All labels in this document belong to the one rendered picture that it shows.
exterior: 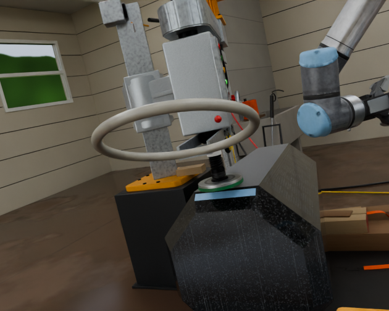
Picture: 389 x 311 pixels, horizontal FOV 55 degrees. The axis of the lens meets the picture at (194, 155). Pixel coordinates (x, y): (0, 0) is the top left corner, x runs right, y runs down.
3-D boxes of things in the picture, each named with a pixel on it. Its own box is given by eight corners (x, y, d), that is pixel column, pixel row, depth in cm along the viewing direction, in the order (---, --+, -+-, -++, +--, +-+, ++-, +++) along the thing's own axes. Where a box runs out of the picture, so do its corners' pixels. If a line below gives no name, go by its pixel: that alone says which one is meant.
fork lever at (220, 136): (199, 140, 200) (197, 131, 199) (234, 133, 196) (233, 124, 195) (169, 162, 132) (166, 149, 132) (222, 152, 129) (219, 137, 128)
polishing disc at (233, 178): (247, 173, 182) (247, 171, 182) (233, 186, 163) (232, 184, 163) (209, 178, 192) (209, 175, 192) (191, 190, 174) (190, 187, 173)
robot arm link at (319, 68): (301, 52, 101) (305, 97, 103) (296, 50, 91) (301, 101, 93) (338, 45, 97) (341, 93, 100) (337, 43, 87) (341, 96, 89)
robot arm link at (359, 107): (349, 92, 96) (360, 128, 95) (362, 89, 98) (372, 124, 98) (323, 102, 103) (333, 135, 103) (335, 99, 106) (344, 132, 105)
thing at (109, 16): (97, 27, 256) (91, 5, 254) (113, 29, 271) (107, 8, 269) (120, 18, 246) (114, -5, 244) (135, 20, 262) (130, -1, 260)
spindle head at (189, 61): (196, 133, 202) (177, 50, 195) (236, 124, 198) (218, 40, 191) (183, 143, 167) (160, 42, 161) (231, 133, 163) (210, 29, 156)
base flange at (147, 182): (123, 192, 278) (121, 186, 278) (157, 174, 321) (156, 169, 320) (179, 186, 255) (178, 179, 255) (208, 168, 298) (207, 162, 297)
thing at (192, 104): (133, 169, 137) (131, 161, 138) (265, 143, 128) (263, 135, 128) (54, 135, 91) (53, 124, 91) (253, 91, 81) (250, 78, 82)
